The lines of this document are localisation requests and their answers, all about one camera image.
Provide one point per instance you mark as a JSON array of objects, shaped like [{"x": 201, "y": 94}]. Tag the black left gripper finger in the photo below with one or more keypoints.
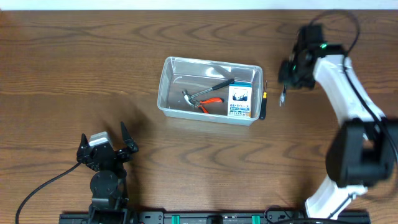
[
  {"x": 84, "y": 145},
  {"x": 128, "y": 140}
]

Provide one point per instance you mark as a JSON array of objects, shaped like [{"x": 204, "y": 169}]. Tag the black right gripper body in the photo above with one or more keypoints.
[{"x": 288, "y": 76}]

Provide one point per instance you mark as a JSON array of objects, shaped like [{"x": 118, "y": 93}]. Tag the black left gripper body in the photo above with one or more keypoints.
[{"x": 106, "y": 154}]

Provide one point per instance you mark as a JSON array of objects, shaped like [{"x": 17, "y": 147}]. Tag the silver combination wrench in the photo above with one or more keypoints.
[{"x": 282, "y": 96}]

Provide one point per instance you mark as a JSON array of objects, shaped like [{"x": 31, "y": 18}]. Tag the black yellow screwdriver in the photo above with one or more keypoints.
[{"x": 262, "y": 114}]

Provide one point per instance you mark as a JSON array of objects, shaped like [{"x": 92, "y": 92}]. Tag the blue white screwdriver box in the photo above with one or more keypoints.
[{"x": 239, "y": 99}]

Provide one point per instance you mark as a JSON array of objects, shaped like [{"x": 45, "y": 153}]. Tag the small black handled hammer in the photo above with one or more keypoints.
[{"x": 190, "y": 99}]

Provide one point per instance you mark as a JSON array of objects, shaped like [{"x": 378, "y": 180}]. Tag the red handled pliers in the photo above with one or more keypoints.
[{"x": 201, "y": 104}]

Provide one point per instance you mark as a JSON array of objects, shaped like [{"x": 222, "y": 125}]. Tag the clear plastic container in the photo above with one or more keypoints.
[{"x": 195, "y": 75}]

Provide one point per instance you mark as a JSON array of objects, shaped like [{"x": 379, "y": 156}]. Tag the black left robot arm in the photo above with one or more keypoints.
[{"x": 108, "y": 185}]

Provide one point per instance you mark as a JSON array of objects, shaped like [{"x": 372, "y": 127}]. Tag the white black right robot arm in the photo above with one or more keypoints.
[{"x": 364, "y": 150}]

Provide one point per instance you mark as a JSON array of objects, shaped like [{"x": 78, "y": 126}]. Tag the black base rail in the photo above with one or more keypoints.
[{"x": 270, "y": 216}]

